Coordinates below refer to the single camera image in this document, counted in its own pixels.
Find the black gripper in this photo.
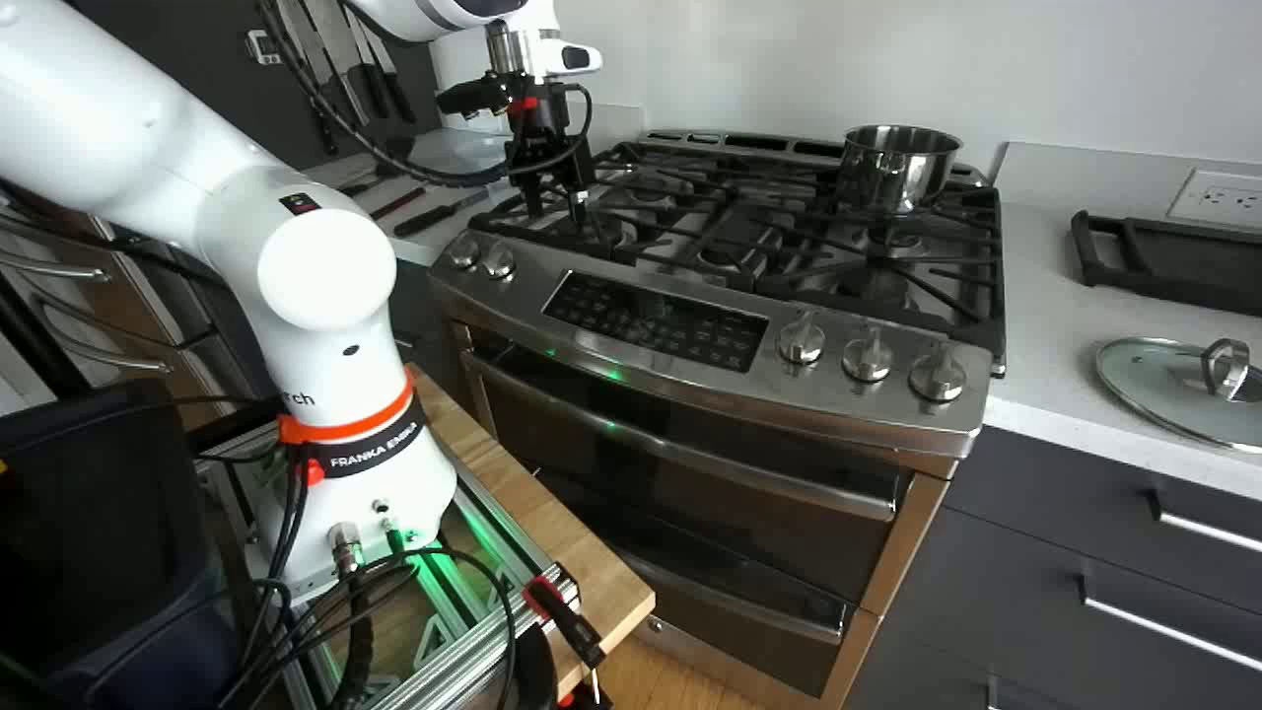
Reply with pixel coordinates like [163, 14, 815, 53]
[504, 80, 592, 224]

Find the silver pot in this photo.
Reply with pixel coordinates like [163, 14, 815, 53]
[836, 123, 965, 219]

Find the black stove control panel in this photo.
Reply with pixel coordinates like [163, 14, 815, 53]
[542, 269, 772, 374]

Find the black cast iron hob grate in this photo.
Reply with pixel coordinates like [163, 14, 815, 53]
[470, 126, 1011, 357]

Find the stainless steel gas stove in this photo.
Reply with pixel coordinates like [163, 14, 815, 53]
[426, 126, 1015, 703]

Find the glass pot lid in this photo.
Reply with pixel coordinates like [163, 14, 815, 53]
[1093, 331, 1262, 457]

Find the dark thin knife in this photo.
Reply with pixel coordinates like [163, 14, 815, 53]
[363, 182, 434, 224]

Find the wooden table board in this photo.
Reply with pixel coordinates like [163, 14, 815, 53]
[408, 370, 659, 703]

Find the black knife board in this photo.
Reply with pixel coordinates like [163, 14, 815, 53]
[65, 0, 445, 172]

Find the red and black clamp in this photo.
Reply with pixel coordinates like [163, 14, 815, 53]
[521, 565, 615, 710]

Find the black box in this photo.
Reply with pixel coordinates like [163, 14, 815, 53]
[0, 378, 249, 710]

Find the dark grey drawer cabinet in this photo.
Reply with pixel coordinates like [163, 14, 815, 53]
[846, 425, 1262, 710]

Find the black grate tray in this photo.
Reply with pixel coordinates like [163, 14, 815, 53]
[1066, 206, 1262, 318]

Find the black handled knife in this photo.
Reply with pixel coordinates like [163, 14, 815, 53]
[389, 191, 493, 239]

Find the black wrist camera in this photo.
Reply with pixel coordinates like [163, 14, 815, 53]
[434, 69, 512, 118]

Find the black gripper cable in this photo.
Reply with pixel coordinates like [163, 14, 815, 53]
[261, 0, 597, 187]

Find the steel oven door handle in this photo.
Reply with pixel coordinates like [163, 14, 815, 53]
[467, 352, 911, 525]

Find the steel oven drawer handle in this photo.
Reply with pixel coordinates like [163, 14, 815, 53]
[615, 546, 851, 646]

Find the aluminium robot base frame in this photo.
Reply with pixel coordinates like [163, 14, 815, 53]
[280, 496, 583, 710]

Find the black base cable bundle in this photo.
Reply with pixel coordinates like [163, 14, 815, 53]
[213, 450, 526, 710]

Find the white wall outlet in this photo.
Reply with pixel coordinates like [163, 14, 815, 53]
[1162, 166, 1262, 230]

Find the short steel drawer handle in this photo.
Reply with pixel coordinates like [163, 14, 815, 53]
[1148, 487, 1262, 560]

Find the long steel drawer handle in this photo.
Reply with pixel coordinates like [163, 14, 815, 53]
[1076, 574, 1262, 678]

